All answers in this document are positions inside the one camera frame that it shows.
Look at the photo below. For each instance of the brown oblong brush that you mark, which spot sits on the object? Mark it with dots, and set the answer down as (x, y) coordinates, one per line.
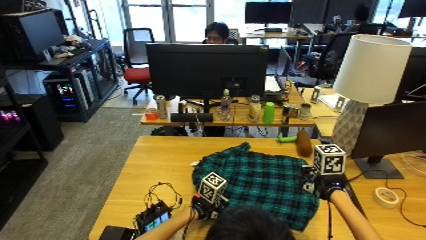
(303, 143)

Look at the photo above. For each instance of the dark drink can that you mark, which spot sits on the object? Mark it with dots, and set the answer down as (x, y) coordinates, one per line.
(286, 115)

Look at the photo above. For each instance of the white shade table lamp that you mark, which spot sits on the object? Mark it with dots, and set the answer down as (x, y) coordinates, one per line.
(370, 68)

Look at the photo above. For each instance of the red seat office chair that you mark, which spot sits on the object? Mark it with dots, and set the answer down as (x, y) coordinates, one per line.
(137, 75)

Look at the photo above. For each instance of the small metal stand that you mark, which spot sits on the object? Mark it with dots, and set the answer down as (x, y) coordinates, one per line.
(339, 104)
(315, 95)

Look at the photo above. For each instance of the glass jar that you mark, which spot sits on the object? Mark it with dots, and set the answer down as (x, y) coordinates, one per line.
(305, 112)

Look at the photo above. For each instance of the cream drink bottle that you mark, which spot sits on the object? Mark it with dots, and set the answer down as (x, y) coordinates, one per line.
(254, 110)

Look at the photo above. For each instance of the black flat box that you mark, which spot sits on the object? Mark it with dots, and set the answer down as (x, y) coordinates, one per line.
(191, 117)

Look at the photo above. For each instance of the person's left hand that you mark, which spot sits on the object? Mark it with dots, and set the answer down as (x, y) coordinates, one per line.
(205, 208)

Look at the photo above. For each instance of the computer tower with lights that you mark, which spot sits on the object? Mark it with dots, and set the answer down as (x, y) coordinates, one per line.
(66, 93)

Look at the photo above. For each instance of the green plaid cloth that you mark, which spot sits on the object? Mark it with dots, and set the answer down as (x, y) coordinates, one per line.
(261, 181)

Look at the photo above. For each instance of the green plastic toy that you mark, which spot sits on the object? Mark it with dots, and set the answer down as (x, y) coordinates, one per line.
(286, 139)

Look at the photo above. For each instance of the orange cup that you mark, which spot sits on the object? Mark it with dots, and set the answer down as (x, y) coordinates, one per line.
(152, 115)

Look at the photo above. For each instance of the black background monitor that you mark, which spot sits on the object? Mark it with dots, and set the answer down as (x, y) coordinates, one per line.
(412, 8)
(267, 12)

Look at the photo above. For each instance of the person's right hand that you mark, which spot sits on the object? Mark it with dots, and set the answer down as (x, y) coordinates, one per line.
(329, 186)

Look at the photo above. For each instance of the black shelf desk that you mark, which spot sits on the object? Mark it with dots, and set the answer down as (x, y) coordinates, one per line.
(94, 56)

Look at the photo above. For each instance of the black rack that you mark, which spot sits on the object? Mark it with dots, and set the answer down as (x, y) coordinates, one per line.
(20, 140)

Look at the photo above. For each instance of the small device with screen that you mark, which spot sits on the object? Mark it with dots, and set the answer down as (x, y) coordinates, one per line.
(153, 217)

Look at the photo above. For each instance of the clear water bottle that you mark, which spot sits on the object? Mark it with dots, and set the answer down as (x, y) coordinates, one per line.
(225, 105)

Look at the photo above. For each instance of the white marker cube glove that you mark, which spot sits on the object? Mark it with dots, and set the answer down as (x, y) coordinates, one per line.
(329, 159)
(211, 187)

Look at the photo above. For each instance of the white marker cube right glove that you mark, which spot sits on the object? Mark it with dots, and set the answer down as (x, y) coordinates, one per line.
(329, 159)

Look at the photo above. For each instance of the white marker cube left glove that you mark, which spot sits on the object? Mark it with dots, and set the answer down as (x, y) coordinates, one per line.
(211, 187)

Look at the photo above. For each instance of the black monitor on shelf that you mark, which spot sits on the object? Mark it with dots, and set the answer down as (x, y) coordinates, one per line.
(33, 35)

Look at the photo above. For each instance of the large black monitor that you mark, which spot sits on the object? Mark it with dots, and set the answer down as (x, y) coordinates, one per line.
(203, 70)

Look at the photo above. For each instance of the white tape roll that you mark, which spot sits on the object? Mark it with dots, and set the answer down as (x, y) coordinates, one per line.
(386, 197)

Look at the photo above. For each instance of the black monitor with stand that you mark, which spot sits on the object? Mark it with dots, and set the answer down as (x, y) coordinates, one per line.
(390, 130)

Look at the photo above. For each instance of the green plastic cup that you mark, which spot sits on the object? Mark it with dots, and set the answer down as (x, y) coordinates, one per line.
(267, 113)

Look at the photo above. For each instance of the black office chair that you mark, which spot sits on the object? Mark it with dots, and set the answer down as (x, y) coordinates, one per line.
(333, 56)

